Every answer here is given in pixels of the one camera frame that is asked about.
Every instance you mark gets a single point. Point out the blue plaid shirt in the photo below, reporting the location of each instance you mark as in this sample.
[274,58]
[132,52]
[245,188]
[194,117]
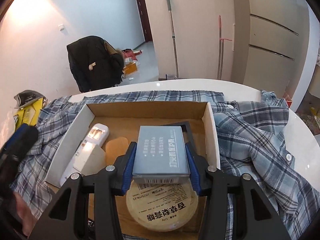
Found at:
[250,136]

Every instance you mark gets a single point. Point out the grey blue box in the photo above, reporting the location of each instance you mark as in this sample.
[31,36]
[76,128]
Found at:
[160,156]

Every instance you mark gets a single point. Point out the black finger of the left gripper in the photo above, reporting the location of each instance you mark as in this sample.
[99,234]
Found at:
[23,142]

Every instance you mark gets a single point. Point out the grey pouch bag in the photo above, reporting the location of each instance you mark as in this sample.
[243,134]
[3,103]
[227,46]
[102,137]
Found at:
[27,97]

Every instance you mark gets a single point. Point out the black square display frame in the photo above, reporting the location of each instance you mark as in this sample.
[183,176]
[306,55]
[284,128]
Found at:
[186,128]

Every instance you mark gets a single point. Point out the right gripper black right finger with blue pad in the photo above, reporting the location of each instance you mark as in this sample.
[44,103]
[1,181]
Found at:
[253,215]

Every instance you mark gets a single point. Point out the round cream lidded container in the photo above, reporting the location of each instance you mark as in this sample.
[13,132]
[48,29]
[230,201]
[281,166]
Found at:
[161,208]

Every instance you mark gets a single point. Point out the black jacket on chair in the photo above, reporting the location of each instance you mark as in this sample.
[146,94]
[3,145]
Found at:
[95,64]

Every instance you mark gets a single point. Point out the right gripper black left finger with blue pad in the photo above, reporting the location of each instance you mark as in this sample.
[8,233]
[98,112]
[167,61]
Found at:
[85,206]

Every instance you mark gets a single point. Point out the red carton by fridge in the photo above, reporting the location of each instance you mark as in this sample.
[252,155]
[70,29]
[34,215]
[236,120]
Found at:
[287,99]

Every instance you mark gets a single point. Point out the orange plastic box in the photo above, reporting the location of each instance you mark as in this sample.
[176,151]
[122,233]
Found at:
[115,148]

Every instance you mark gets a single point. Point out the orange cardboard box floor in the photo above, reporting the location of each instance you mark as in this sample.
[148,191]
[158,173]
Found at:
[130,68]

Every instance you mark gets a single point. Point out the wall light switch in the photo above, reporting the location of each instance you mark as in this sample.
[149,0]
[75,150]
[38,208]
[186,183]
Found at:
[61,27]

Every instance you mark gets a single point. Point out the red handled broom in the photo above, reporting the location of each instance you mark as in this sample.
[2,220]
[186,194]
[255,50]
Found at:
[221,49]

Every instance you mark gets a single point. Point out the red items on floor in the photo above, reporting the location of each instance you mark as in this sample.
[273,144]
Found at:
[131,54]

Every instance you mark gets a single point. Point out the yellow box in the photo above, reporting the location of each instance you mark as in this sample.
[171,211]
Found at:
[29,114]

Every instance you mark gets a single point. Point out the white cardboard tray box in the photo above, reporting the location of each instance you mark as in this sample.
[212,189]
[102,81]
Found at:
[124,119]

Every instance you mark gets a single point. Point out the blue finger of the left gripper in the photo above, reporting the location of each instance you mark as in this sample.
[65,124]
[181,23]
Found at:
[17,135]

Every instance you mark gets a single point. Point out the white remote control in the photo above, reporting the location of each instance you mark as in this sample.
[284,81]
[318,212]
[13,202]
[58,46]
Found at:
[97,135]

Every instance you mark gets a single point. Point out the dark red door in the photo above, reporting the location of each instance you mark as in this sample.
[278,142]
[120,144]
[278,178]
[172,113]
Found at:
[144,18]

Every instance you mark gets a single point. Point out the beige refrigerator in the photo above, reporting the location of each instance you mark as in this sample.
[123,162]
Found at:
[270,44]

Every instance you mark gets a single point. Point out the cartoon floor mat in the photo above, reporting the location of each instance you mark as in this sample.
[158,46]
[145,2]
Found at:
[310,117]

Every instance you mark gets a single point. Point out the white power adapter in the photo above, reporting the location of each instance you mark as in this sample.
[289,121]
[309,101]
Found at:
[89,159]

